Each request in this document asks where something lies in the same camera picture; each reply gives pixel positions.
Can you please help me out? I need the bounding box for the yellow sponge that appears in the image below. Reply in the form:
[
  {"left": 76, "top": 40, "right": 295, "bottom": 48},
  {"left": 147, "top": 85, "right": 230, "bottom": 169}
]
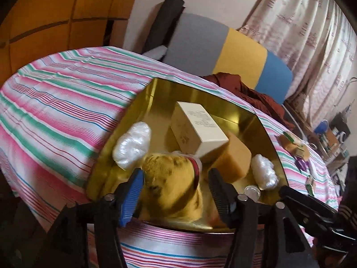
[{"left": 206, "top": 130, "right": 252, "bottom": 184}]

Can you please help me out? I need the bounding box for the small cream box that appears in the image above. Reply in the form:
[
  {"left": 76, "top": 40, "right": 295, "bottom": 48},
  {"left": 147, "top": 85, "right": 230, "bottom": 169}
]
[{"left": 294, "top": 144, "right": 310, "bottom": 158}]

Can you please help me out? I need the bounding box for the clear plastic wad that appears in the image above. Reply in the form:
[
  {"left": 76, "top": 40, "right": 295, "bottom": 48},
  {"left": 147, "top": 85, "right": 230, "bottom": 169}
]
[
  {"left": 251, "top": 154, "right": 279, "bottom": 191},
  {"left": 112, "top": 122, "right": 152, "bottom": 171}
]

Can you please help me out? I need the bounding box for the patterned curtain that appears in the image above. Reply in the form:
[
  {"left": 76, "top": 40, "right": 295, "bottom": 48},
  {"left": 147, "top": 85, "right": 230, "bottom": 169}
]
[{"left": 237, "top": 0, "right": 357, "bottom": 123}]

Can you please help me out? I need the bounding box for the purple snack packet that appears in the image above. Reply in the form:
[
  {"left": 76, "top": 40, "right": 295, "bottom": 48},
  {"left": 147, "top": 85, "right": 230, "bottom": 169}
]
[{"left": 296, "top": 156, "right": 310, "bottom": 171}]

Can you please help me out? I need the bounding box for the gold tin box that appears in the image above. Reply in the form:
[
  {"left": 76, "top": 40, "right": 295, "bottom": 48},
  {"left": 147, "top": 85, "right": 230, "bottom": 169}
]
[{"left": 85, "top": 77, "right": 288, "bottom": 233}]

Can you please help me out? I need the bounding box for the white foam wrap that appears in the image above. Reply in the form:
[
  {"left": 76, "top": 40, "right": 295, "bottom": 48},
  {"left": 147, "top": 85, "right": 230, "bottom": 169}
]
[{"left": 143, "top": 46, "right": 168, "bottom": 60}]

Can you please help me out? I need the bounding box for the small clear round lid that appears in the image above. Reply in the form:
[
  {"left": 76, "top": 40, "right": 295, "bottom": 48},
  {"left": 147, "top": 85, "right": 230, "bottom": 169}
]
[{"left": 245, "top": 185, "right": 261, "bottom": 200}]

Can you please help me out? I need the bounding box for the white carton box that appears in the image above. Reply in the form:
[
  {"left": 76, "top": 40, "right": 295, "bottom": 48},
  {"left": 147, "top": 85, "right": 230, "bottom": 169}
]
[{"left": 171, "top": 101, "right": 230, "bottom": 164}]

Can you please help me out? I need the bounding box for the grey yellow blue chair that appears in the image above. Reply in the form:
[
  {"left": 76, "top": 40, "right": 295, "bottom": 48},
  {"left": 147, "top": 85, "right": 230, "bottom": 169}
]
[{"left": 164, "top": 13, "right": 294, "bottom": 104}]

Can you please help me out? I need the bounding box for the striped tablecloth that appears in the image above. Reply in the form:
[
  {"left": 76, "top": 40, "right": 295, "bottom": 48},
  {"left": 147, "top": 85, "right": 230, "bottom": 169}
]
[{"left": 0, "top": 46, "right": 339, "bottom": 268}]

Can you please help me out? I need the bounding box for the black rolled mat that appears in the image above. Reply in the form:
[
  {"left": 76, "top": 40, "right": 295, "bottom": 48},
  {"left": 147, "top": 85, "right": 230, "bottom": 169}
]
[{"left": 142, "top": 0, "right": 186, "bottom": 55}]

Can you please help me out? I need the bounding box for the wooden wardrobe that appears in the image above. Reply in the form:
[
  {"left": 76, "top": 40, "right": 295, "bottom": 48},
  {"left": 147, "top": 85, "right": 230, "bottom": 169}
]
[{"left": 0, "top": 0, "right": 144, "bottom": 76}]

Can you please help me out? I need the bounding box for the red-brown jacket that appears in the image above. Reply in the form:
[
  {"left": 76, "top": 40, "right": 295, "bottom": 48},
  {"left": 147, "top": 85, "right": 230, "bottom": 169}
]
[{"left": 202, "top": 72, "right": 295, "bottom": 130}]

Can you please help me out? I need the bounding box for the yellow plush toy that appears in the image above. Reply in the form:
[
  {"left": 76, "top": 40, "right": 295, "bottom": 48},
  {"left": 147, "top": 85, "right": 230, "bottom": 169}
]
[{"left": 138, "top": 151, "right": 204, "bottom": 224}]

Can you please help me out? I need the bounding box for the blue round object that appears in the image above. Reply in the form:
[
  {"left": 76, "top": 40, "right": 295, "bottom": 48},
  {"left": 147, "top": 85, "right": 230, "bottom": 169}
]
[{"left": 315, "top": 119, "right": 330, "bottom": 134}]

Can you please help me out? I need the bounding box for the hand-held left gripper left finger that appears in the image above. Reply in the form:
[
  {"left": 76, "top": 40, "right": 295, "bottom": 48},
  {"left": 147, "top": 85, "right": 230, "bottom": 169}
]
[{"left": 42, "top": 167, "right": 145, "bottom": 268}]

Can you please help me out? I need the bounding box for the cardboard box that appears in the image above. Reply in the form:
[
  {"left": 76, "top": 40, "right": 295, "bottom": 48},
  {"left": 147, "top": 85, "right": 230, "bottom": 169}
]
[{"left": 290, "top": 89, "right": 310, "bottom": 112}]

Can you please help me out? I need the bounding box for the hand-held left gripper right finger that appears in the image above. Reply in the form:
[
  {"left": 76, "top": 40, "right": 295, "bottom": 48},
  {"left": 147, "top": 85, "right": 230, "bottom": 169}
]
[{"left": 208, "top": 168, "right": 314, "bottom": 268}]

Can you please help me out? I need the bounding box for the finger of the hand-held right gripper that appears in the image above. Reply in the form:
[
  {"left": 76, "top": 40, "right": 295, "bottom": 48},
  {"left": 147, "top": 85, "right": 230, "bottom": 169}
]
[
  {"left": 303, "top": 219, "right": 357, "bottom": 254},
  {"left": 279, "top": 186, "right": 339, "bottom": 224}
]

